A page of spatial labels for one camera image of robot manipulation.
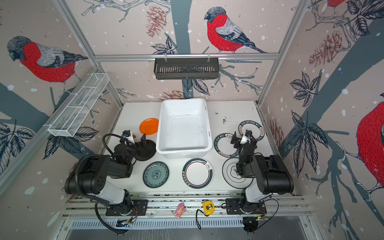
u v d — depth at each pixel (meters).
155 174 0.84
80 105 0.79
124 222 0.71
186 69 1.07
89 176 0.45
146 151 0.85
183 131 1.05
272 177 0.44
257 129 1.06
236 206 0.73
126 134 0.76
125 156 0.71
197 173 0.88
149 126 1.07
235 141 0.82
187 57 0.92
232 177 0.84
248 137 0.75
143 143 0.85
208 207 0.72
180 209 0.71
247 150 0.71
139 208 0.73
